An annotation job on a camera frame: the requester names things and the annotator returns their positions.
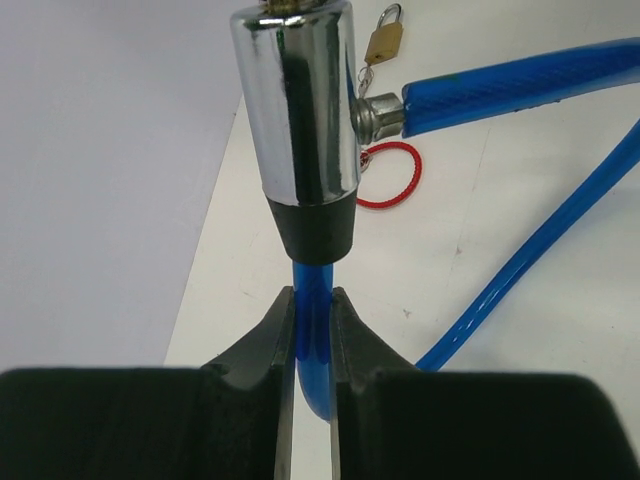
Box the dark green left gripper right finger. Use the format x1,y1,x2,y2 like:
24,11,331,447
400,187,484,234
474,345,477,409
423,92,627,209
330,288,633,479

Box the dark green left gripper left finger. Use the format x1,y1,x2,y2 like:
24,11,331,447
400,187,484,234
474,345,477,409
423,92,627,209
1,288,295,479

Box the red cable padlock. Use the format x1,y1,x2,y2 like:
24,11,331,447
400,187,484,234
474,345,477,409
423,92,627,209
357,141,424,211

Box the silver keys of handled padlock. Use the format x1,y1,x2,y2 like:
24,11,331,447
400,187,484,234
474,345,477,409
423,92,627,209
357,65,374,98

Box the blue cable lock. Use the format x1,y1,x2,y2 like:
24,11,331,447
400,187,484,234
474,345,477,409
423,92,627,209
230,1,639,419

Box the small brass padlock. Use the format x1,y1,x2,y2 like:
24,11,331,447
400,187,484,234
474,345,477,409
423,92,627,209
364,3,404,66

